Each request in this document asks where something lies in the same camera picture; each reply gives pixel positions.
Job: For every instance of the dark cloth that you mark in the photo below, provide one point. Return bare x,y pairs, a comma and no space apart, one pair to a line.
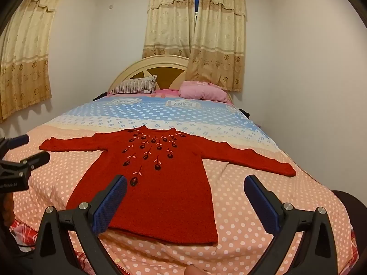
14,260

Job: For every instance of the dark round object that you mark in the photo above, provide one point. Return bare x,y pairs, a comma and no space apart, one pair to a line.
348,209

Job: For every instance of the red plaid cloth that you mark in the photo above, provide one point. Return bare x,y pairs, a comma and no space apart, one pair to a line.
21,232

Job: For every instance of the polka-dot bed sheet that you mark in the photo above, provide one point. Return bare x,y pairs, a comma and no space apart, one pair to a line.
286,220

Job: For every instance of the red knitted sweater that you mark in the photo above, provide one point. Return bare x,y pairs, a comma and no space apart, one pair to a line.
166,192

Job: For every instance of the beige floral curtain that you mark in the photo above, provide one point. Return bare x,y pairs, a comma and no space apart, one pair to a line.
220,40
169,20
25,48

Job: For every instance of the striped pillow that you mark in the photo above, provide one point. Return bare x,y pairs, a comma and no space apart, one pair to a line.
134,87

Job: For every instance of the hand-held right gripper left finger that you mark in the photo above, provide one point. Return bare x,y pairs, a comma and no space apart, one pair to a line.
110,203

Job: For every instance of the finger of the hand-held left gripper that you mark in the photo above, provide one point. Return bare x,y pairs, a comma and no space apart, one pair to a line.
34,159
20,140

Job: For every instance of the pink pillow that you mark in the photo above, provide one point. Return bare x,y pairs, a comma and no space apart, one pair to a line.
200,91

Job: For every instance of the pink cloth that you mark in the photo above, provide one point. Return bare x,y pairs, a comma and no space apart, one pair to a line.
166,92

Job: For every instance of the small black object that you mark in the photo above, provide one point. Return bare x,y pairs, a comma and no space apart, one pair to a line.
243,112
102,94

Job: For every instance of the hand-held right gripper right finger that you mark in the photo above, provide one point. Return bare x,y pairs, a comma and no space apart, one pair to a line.
262,203

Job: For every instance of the cream wooden headboard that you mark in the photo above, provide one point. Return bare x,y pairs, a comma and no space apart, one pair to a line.
169,74

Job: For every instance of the person's left hand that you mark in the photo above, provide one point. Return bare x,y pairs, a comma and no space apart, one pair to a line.
8,206

